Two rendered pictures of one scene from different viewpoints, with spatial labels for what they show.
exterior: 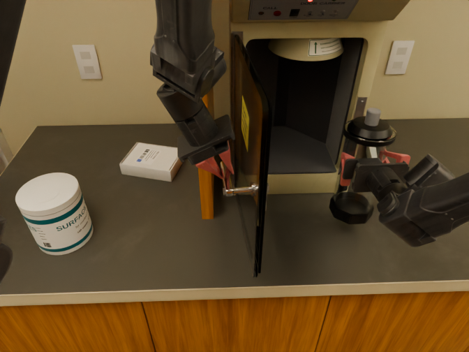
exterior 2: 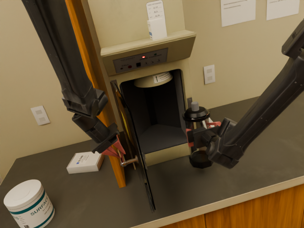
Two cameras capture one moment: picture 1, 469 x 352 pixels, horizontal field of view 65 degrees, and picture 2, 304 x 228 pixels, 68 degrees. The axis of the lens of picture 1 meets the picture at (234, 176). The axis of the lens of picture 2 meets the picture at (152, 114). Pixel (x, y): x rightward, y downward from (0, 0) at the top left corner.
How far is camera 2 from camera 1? 0.11 m
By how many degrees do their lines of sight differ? 13
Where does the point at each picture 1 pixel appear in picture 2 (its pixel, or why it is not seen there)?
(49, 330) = not seen: outside the picture
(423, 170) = (224, 126)
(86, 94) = (42, 133)
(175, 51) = (72, 95)
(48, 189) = (23, 191)
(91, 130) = (48, 154)
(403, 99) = (219, 95)
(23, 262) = not seen: outside the picture
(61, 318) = not seen: outside the picture
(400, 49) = (208, 70)
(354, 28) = (173, 65)
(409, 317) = (256, 217)
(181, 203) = (106, 182)
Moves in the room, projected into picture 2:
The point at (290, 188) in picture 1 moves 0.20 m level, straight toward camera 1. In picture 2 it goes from (167, 157) to (168, 189)
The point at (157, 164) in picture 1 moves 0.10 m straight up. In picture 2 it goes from (88, 162) to (82, 146)
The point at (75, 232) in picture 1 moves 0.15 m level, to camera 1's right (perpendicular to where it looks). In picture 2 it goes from (43, 214) to (82, 203)
